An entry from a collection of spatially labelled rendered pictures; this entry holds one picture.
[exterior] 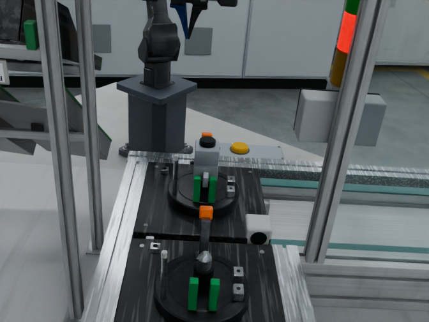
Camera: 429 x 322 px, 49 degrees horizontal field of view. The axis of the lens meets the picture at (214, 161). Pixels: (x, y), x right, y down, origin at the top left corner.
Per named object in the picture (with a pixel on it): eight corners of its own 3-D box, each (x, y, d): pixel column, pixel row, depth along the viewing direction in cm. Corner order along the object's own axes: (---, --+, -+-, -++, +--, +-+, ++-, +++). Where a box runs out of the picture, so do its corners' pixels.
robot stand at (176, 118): (153, 135, 135) (154, 69, 125) (193, 152, 129) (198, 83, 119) (117, 153, 125) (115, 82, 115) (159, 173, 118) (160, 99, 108)
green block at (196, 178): (193, 198, 87) (194, 175, 84) (199, 198, 87) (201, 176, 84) (193, 202, 86) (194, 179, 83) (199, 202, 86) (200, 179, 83)
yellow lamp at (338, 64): (325, 76, 69) (332, 43, 67) (359, 78, 70) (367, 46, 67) (334, 89, 65) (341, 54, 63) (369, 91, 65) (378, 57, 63)
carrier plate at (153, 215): (148, 168, 102) (148, 160, 101) (257, 176, 103) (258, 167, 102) (133, 241, 81) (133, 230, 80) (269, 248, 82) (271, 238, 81)
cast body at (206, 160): (193, 163, 91) (196, 130, 88) (216, 164, 91) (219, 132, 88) (193, 186, 84) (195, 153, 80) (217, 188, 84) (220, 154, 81)
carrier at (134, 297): (131, 246, 80) (130, 185, 74) (270, 253, 81) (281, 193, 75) (105, 373, 59) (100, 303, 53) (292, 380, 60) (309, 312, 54)
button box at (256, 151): (194, 161, 116) (195, 139, 113) (278, 166, 117) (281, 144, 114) (193, 176, 110) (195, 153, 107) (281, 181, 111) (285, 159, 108)
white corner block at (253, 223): (242, 230, 86) (244, 213, 84) (267, 231, 86) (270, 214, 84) (244, 247, 82) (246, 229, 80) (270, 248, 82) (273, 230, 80)
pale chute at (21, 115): (46, 151, 98) (52, 131, 99) (107, 160, 97) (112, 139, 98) (-28, 98, 71) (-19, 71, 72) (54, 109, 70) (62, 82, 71)
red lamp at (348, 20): (332, 43, 67) (340, 7, 65) (367, 45, 67) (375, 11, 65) (341, 53, 63) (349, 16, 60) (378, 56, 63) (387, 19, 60)
